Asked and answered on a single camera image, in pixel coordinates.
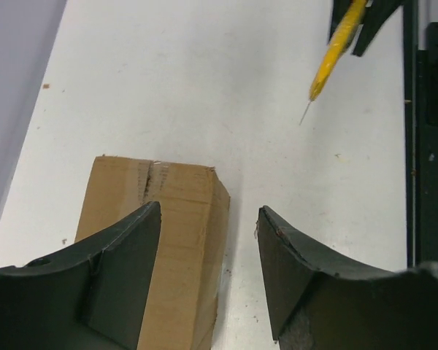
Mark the brown cardboard express box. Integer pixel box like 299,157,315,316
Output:
76,156,230,350

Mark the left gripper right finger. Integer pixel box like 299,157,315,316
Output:
257,206,438,349

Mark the yellow utility knife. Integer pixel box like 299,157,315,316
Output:
299,0,367,125

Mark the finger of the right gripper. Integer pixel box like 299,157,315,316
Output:
352,0,408,57
328,0,352,42

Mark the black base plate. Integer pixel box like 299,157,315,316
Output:
403,1,438,267

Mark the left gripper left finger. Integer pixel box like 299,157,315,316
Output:
0,202,161,349

